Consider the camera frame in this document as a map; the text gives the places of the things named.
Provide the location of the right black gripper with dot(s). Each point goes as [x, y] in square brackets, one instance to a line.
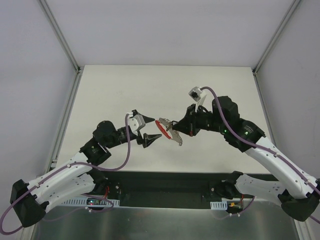
[190, 122]

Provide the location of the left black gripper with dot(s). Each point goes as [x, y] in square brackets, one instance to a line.
[140, 136]

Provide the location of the red handled key organizer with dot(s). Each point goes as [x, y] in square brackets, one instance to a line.
[165, 126]

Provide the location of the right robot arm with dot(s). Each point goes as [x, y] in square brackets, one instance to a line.
[295, 191]

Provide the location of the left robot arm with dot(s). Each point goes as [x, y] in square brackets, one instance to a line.
[81, 174]

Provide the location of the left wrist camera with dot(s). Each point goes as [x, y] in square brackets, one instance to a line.
[136, 122]

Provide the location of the left aluminium frame post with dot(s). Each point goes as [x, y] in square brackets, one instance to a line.
[59, 34]

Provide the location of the aluminium frame post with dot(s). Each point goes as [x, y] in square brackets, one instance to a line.
[59, 34]
[277, 34]

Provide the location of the right white cable duct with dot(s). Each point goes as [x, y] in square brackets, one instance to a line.
[219, 205]

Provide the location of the white cable duct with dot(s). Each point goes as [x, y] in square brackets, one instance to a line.
[219, 205]
[90, 202]

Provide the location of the left white cable duct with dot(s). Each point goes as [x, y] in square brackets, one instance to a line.
[90, 202]

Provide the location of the right aluminium frame post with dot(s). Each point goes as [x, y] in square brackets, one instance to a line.
[277, 34]

